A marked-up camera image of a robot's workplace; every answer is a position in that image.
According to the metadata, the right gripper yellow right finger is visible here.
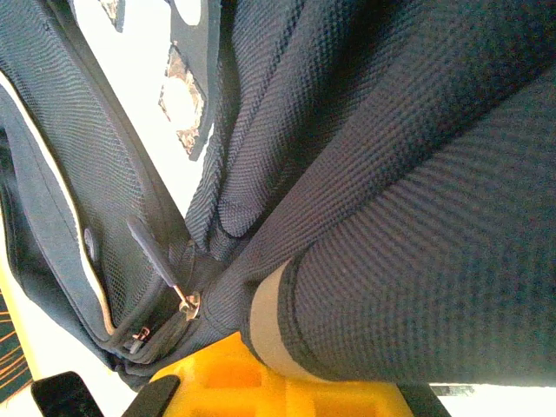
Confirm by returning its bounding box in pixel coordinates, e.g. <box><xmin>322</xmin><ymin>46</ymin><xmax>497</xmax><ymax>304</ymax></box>
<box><xmin>286</xmin><ymin>376</ymin><xmax>453</xmax><ymax>417</ymax></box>

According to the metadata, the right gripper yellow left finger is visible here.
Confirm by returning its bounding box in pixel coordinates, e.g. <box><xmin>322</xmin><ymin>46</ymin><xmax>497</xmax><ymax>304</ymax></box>
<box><xmin>125</xmin><ymin>332</ymin><xmax>288</xmax><ymax>417</ymax></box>

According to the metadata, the navy blue backpack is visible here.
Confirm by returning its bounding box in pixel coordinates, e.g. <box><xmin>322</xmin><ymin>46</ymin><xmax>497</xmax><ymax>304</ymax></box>
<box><xmin>0</xmin><ymin>0</ymin><xmax>556</xmax><ymax>388</ymax></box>

